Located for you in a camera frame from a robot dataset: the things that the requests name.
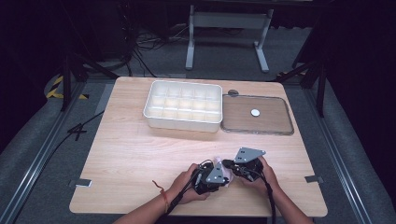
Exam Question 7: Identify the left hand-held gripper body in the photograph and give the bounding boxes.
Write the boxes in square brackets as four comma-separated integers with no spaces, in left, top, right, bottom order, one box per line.
[191,161,231,194]

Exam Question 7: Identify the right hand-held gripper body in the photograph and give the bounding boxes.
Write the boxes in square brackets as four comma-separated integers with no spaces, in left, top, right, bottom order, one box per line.
[231,147,267,183]

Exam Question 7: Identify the person's right hand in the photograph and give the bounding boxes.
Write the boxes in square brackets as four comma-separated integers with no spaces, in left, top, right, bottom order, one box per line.
[240,156,281,196]

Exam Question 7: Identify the person's left hand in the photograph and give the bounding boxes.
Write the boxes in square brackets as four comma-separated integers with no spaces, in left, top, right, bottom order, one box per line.
[169,162,211,205]

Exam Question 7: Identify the clear plastic lid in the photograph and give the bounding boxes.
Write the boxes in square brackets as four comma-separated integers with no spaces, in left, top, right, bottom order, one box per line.
[219,93,295,136]

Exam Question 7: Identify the grey tape piece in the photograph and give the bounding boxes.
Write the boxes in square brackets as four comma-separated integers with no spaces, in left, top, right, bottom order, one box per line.
[68,178,93,189]
[304,175,325,184]

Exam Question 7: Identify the white divided storage box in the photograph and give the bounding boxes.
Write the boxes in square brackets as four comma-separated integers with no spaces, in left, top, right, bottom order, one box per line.
[142,79,224,133]

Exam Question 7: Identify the black tripod stand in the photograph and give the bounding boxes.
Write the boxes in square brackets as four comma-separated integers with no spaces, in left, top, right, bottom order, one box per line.
[275,18,328,119]
[59,0,120,112]

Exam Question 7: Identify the yellow black floor tape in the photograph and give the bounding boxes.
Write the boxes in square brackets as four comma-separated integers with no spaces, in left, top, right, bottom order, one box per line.
[46,75,90,101]

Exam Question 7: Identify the left hand-held gripper cable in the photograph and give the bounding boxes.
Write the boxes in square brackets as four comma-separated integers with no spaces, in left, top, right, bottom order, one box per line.
[163,159,215,217]

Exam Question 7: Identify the hand-held gripper cable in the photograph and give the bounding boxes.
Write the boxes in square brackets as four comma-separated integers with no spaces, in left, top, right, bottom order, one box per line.
[163,159,215,217]
[243,167,277,224]

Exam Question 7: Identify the right hand-held gripper cable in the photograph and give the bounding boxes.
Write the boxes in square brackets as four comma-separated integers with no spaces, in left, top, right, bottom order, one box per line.
[243,167,277,224]

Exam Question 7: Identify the red string bracelet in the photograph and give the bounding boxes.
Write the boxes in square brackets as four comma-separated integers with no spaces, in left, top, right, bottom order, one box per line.
[151,179,171,215]

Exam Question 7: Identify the white metal stand frame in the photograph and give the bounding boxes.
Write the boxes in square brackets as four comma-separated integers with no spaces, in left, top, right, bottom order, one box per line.
[184,4,275,74]

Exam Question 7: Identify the black floor cable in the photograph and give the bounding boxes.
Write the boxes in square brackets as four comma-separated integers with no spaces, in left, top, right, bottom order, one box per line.
[12,110,106,218]

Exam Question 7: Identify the black floor cables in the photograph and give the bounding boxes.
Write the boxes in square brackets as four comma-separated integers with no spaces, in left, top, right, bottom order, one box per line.
[102,18,194,78]

